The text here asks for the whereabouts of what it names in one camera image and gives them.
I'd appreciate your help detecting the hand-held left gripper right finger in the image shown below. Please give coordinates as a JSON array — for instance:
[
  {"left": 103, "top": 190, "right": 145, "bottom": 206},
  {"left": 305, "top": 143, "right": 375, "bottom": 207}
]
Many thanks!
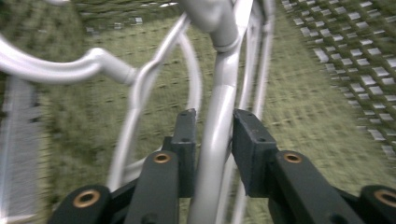
[{"left": 232, "top": 108, "right": 280, "bottom": 199}]

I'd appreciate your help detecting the green woven basket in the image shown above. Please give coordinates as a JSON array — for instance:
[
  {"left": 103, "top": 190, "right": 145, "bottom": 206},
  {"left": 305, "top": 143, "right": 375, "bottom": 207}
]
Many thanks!
[{"left": 0, "top": 0, "right": 396, "bottom": 224}]

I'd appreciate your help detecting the grey plastic clothes hanger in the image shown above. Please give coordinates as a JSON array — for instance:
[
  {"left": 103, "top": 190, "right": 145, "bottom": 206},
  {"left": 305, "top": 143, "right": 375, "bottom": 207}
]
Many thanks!
[
  {"left": 177, "top": 0, "right": 247, "bottom": 224},
  {"left": 0, "top": 0, "right": 276, "bottom": 224}
]

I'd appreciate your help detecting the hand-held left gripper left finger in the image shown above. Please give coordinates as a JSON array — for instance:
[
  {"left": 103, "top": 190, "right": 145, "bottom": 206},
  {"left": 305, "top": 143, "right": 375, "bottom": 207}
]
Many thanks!
[{"left": 162, "top": 108, "right": 198, "bottom": 199}]

